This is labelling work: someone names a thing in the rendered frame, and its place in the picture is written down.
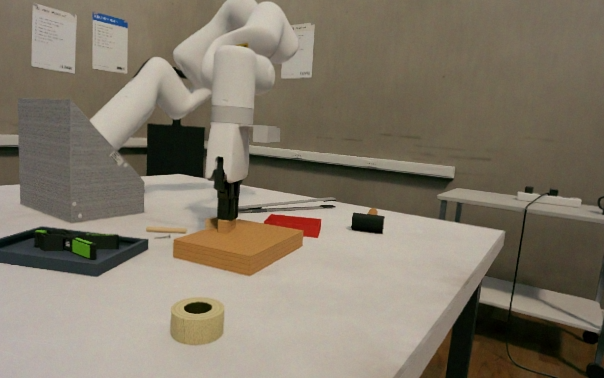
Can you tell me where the red shallow tray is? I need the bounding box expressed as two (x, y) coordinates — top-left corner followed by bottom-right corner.
(264, 214), (321, 238)

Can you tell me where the dark green mallet with tan wooden handle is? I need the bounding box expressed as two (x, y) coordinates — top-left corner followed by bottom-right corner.
(351, 208), (385, 234)

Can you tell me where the brown wooden board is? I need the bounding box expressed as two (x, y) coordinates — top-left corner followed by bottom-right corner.
(173, 216), (304, 276)

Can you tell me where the small wooden block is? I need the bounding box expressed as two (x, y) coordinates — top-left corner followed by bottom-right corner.
(218, 219), (236, 234)

